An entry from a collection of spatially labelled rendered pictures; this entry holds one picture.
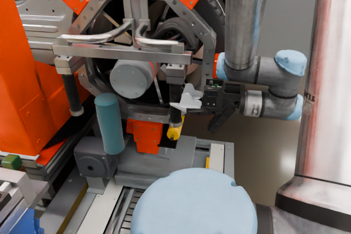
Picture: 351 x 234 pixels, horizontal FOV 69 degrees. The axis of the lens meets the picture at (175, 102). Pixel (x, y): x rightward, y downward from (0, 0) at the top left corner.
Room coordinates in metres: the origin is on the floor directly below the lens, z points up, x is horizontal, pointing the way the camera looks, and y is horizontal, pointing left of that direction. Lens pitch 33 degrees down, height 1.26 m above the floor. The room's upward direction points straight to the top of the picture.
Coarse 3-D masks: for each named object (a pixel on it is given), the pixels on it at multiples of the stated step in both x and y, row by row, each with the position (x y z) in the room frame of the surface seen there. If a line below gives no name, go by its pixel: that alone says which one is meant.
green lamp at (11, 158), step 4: (8, 156) 0.59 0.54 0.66; (12, 156) 0.59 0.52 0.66; (16, 156) 0.59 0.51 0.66; (4, 160) 0.57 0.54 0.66; (8, 160) 0.57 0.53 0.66; (12, 160) 0.57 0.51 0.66; (16, 160) 0.58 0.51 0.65; (20, 160) 0.60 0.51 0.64; (4, 164) 0.57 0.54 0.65; (8, 164) 0.56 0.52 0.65; (12, 164) 0.57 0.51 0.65; (16, 164) 0.58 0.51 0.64; (20, 164) 0.59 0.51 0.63; (8, 168) 0.56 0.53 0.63; (12, 168) 0.56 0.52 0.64; (16, 168) 0.57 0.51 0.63
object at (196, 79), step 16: (112, 0) 0.99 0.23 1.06; (112, 16) 1.02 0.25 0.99; (96, 32) 1.05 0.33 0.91; (128, 32) 1.00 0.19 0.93; (96, 64) 1.01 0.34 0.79; (112, 64) 1.12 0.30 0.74; (160, 80) 1.19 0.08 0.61; (192, 80) 1.04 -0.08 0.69; (144, 96) 1.03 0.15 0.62; (160, 96) 0.98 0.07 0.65
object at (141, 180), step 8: (200, 144) 1.21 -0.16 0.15; (208, 144) 1.20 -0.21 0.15; (200, 152) 1.12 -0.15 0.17; (208, 152) 1.12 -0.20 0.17; (200, 160) 1.07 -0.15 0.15; (208, 160) 1.04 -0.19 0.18; (208, 168) 0.99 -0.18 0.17; (120, 176) 0.93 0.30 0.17; (128, 176) 0.95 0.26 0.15; (136, 176) 0.95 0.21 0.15; (144, 176) 0.95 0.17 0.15; (152, 176) 0.95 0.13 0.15; (160, 176) 0.95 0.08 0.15; (120, 184) 0.93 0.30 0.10; (128, 184) 0.93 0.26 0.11; (136, 184) 0.92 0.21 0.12; (144, 184) 0.91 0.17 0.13
